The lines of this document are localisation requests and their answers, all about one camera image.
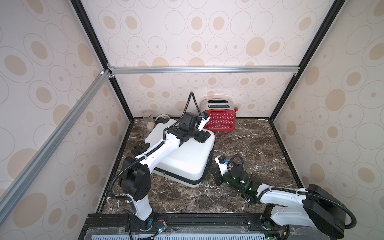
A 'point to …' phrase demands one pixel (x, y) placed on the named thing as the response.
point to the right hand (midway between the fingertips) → (214, 166)
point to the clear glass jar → (147, 115)
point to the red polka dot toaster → (221, 112)
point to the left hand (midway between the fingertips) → (210, 130)
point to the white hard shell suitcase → (186, 166)
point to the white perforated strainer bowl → (163, 116)
